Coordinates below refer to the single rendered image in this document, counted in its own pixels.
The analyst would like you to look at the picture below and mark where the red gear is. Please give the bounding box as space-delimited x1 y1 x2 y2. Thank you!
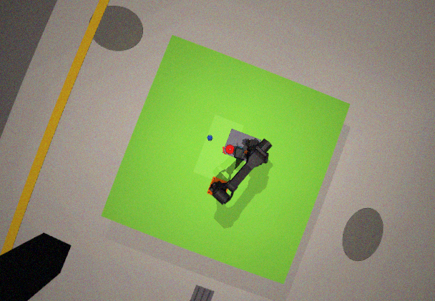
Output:
225 145 234 154

